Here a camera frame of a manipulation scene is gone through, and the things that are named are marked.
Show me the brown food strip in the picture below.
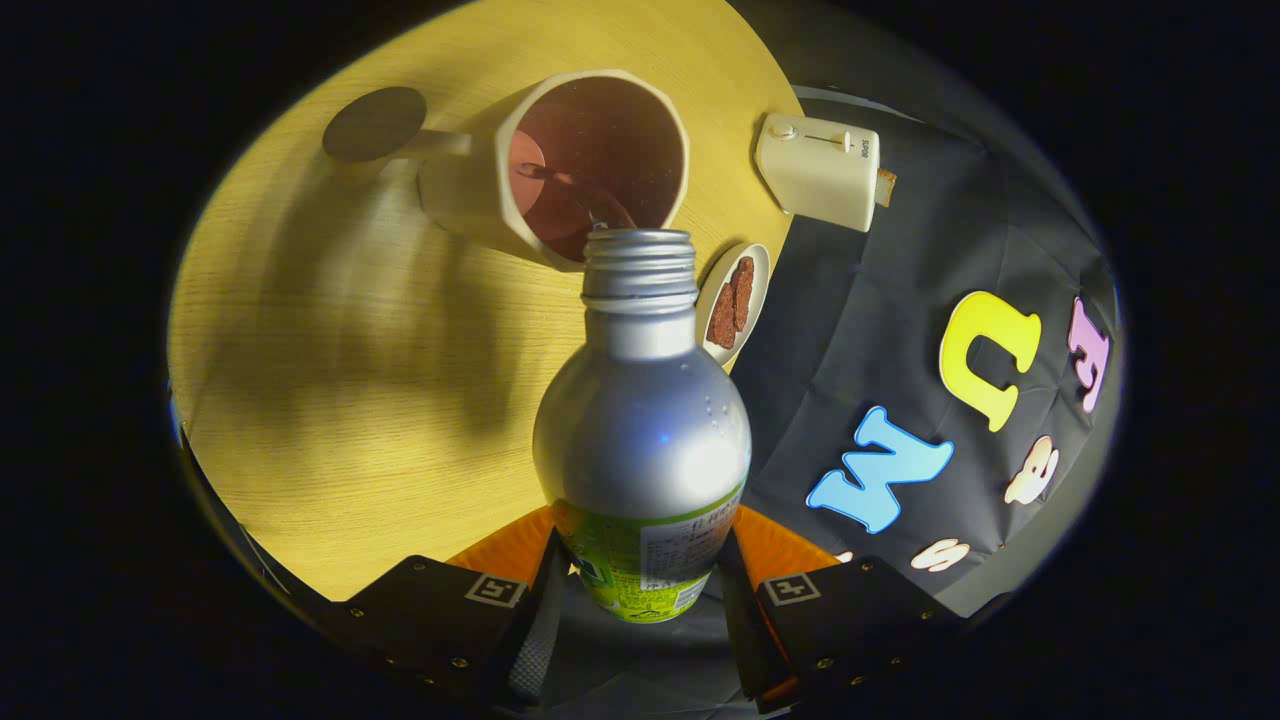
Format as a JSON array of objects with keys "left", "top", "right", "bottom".
[
  {"left": 730, "top": 256, "right": 756, "bottom": 333},
  {"left": 706, "top": 282, "right": 738, "bottom": 351}
]

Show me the wooden table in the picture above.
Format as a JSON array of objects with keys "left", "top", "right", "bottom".
[{"left": 168, "top": 0, "right": 806, "bottom": 601}]

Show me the beige cup with wooden handle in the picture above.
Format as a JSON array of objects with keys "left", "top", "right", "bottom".
[{"left": 322, "top": 68, "right": 691, "bottom": 273}]

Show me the black backdrop cloth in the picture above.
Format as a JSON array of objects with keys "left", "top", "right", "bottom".
[{"left": 735, "top": 90, "right": 1121, "bottom": 601}]

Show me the white round plate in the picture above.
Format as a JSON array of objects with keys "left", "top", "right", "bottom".
[{"left": 695, "top": 243, "right": 771, "bottom": 366}]

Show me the silver bottle with green label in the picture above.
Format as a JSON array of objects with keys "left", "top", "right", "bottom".
[{"left": 532, "top": 229, "right": 753, "bottom": 624}]

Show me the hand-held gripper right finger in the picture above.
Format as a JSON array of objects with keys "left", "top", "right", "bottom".
[{"left": 717, "top": 503, "right": 966, "bottom": 713}]

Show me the cream toaster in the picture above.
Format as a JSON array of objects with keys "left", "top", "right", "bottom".
[{"left": 755, "top": 113, "right": 881, "bottom": 233}]

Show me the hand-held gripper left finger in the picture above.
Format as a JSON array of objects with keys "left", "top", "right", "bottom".
[{"left": 345, "top": 503, "right": 576, "bottom": 701}]

